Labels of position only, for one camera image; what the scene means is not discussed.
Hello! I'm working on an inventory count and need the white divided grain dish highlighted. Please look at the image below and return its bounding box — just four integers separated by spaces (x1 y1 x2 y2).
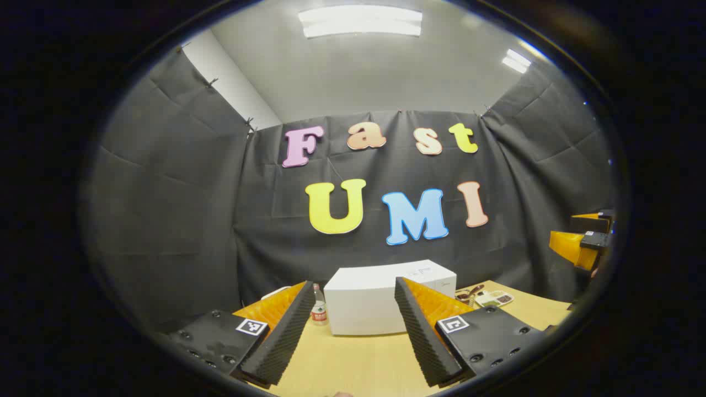
475 291 515 308

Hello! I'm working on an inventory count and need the white toaster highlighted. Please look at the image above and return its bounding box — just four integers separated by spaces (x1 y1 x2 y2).
259 286 292 303

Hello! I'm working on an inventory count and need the white microwave oven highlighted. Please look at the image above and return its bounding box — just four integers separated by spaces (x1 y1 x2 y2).
324 260 457 336

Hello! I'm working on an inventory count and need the clear plastic water bottle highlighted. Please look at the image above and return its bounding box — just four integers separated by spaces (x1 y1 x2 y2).
311 283 328 326

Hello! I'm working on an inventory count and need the small ceiling light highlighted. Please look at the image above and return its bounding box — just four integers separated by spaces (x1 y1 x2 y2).
502 49 532 74

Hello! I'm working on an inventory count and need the black backdrop cloth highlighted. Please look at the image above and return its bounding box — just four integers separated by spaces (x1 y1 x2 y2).
83 47 616 331

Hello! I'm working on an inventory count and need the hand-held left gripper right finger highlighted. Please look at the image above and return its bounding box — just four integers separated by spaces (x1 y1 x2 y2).
394 277 558 388

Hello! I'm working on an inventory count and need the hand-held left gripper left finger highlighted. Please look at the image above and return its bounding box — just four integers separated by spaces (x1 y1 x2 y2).
165 280 315 389

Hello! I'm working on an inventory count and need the long ceiling light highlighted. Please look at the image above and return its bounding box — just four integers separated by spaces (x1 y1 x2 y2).
298 6 423 39

